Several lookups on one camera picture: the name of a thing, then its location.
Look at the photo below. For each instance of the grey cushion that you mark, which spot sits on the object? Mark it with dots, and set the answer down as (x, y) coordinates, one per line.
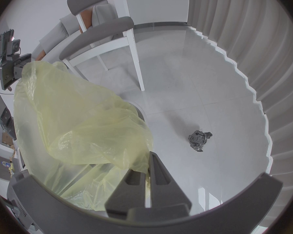
(102, 14)
(68, 25)

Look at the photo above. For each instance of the white trash bin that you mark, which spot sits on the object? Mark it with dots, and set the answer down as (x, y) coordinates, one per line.
(140, 111)

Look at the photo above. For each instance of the white chair grey seat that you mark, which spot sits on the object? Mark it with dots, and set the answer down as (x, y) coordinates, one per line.
(95, 33)

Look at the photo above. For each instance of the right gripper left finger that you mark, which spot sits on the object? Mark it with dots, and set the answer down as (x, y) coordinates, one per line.
(131, 191)

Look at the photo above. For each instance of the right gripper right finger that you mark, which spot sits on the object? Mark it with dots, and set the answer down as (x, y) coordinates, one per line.
(161, 184)

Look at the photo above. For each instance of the yellow plastic bag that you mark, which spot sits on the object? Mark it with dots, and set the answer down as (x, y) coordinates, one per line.
(75, 118)

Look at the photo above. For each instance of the black plastic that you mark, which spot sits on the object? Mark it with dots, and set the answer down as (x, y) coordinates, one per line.
(199, 140)

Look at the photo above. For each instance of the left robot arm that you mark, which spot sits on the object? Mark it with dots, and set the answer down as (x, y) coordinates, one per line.
(2, 39)

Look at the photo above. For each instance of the pale grey sofa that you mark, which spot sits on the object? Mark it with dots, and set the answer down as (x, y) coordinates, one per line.
(56, 45)

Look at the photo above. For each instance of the beige pleated curtain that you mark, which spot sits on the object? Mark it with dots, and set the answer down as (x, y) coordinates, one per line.
(271, 57)

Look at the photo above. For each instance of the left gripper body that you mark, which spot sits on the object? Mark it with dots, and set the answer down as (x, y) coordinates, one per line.
(6, 74)

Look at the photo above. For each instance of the orange cushion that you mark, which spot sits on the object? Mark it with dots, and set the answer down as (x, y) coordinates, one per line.
(85, 18)
(40, 55)

